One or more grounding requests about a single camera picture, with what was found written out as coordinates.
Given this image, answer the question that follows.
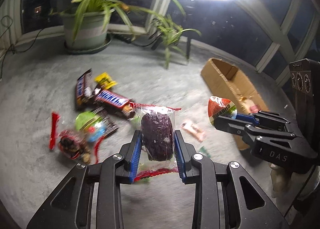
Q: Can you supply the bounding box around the red green snack packet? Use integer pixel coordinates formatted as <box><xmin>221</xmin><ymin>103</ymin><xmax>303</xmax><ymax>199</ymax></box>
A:
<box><xmin>208</xmin><ymin>96</ymin><xmax>238</xmax><ymax>126</ymax></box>

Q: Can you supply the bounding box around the red nut snack packet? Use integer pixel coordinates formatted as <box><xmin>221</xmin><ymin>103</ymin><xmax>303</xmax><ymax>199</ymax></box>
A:
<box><xmin>58</xmin><ymin>129</ymin><xmax>91</xmax><ymax>165</ymax></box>

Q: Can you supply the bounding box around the pink small candy wrapper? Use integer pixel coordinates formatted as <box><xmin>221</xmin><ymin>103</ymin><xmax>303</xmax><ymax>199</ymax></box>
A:
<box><xmin>181</xmin><ymin>120</ymin><xmax>205</xmax><ymax>142</ymax></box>

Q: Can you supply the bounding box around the green blue snack packet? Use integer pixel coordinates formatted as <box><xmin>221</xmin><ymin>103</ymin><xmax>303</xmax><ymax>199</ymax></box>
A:
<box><xmin>75</xmin><ymin>111</ymin><xmax>106</xmax><ymax>143</ymax></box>

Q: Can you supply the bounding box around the dark brown patterned candy packet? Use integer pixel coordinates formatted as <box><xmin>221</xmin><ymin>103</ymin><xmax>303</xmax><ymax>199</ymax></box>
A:
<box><xmin>92</xmin><ymin>107</ymin><xmax>119</xmax><ymax>139</ymax></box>

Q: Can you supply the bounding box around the red stick snack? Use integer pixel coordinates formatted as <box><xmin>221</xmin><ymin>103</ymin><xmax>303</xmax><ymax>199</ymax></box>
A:
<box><xmin>49</xmin><ymin>111</ymin><xmax>60</xmax><ymax>150</ymax></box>

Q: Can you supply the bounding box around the dark plum snack clear packet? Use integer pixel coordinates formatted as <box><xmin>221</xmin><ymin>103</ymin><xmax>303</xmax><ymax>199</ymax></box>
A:
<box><xmin>130</xmin><ymin>102</ymin><xmax>181</xmax><ymax>182</ymax></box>

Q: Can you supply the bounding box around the Snickers bar English label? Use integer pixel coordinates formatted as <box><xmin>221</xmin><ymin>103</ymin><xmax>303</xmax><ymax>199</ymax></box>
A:
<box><xmin>93</xmin><ymin>88</ymin><xmax>135</xmax><ymax>119</ymax></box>

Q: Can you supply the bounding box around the Snickers bar Chinese label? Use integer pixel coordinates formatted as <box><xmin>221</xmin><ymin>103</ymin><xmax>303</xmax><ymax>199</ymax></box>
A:
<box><xmin>75</xmin><ymin>69</ymin><xmax>93</xmax><ymax>110</ymax></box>

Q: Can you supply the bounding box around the yellow candy packet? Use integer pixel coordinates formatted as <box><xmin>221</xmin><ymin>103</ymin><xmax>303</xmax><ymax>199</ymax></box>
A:
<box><xmin>94</xmin><ymin>72</ymin><xmax>117</xmax><ymax>90</ymax></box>

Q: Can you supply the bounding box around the right hand in white glove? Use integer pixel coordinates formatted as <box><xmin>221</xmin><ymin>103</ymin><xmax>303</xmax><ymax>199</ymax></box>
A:
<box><xmin>270</xmin><ymin>164</ymin><xmax>292</xmax><ymax>198</ymax></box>

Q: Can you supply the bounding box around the brown cardboard box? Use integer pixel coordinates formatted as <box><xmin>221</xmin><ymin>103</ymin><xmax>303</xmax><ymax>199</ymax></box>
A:
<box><xmin>201</xmin><ymin>57</ymin><xmax>270</xmax><ymax>151</ymax></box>

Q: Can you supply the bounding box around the black tripod stand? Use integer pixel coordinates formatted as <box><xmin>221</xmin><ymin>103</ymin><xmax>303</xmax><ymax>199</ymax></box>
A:
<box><xmin>186</xmin><ymin>37</ymin><xmax>191</xmax><ymax>60</ymax></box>

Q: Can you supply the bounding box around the small spider plantlet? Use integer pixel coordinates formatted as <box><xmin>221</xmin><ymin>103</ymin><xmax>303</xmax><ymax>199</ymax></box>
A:
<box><xmin>152</xmin><ymin>16</ymin><xmax>202</xmax><ymax>69</ymax></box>

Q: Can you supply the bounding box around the black power strip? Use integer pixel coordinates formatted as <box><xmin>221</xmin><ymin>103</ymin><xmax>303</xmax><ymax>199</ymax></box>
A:
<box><xmin>113</xmin><ymin>33</ymin><xmax>163</xmax><ymax>50</ymax></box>

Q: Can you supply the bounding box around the green plant pot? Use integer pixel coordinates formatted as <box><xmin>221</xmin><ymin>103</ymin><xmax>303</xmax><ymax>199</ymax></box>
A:
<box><xmin>61</xmin><ymin>12</ymin><xmax>108</xmax><ymax>51</ymax></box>

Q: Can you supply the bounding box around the dark pot saucer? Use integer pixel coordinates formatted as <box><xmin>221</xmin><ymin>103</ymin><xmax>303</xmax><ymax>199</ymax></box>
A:
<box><xmin>63</xmin><ymin>33</ymin><xmax>114</xmax><ymax>55</ymax></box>

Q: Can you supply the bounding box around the black power cable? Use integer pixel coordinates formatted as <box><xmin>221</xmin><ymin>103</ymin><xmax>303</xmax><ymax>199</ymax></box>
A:
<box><xmin>0</xmin><ymin>15</ymin><xmax>48</xmax><ymax>81</ymax></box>

